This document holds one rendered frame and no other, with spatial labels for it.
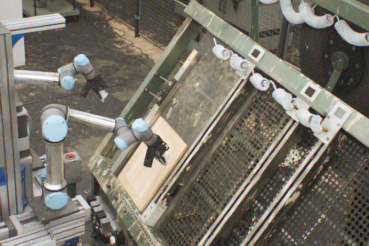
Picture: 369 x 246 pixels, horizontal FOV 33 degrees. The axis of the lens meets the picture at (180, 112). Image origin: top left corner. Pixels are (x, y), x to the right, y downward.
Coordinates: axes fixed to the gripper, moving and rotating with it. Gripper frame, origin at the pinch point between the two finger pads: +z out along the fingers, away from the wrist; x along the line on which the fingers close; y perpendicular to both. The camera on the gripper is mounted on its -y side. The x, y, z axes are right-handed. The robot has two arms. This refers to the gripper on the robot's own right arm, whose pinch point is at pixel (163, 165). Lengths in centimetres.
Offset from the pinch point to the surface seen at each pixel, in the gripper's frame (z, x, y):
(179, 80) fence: 4, 36, 57
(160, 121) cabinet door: 15, 38, 31
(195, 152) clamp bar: 5.4, -8.6, 16.1
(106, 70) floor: 193, 342, 155
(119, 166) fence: 30, 57, -2
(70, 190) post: 39, 89, -29
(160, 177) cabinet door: 21.5, 15.6, 0.0
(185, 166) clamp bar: 9.1, -5.7, 7.7
